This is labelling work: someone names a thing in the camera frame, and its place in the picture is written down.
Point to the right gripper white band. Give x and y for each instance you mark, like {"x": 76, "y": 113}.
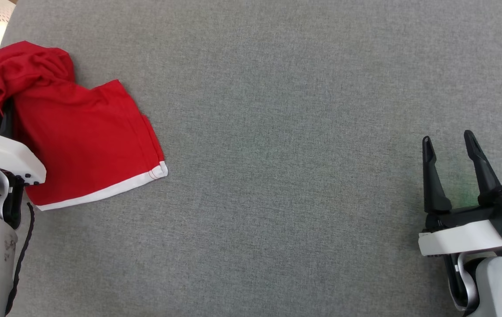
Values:
{"x": 458, "y": 237}

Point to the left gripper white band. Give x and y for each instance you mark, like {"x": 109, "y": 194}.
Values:
{"x": 4, "y": 154}

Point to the red shorts with white trim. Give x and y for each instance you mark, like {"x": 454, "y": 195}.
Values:
{"x": 83, "y": 141}

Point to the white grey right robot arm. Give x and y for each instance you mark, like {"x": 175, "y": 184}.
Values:
{"x": 497, "y": 286}

